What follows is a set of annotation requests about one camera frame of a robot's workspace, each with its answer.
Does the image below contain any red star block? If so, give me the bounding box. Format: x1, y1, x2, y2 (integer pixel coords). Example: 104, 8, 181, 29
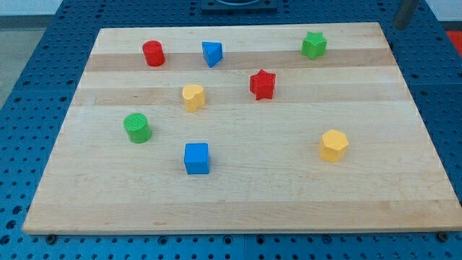
249, 69, 276, 100

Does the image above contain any green star block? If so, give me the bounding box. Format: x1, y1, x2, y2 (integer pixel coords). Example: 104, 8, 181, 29
300, 32, 327, 60

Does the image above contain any blue cube block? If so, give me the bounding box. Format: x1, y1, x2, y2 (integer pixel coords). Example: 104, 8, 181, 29
183, 143, 209, 175

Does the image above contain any yellow heart block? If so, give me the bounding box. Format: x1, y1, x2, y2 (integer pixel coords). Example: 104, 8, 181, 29
182, 84, 206, 112

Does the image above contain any wooden board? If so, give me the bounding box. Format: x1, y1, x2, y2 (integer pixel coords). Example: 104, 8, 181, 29
23, 22, 461, 235

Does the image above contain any blue triangle block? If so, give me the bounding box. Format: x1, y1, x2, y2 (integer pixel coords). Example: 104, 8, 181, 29
202, 42, 223, 68

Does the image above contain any green cylinder block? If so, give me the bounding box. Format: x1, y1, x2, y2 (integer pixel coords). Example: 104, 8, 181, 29
123, 113, 152, 144

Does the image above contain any yellow hexagon block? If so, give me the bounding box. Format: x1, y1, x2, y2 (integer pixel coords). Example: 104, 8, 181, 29
318, 129, 349, 163

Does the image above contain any red cylinder block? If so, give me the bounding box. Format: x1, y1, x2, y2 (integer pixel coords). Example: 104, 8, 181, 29
142, 40, 165, 66

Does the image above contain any grey metal rod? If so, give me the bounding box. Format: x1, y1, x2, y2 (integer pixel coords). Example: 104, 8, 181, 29
392, 0, 419, 30

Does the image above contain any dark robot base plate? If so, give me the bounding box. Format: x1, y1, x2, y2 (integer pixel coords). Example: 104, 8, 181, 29
199, 0, 278, 13

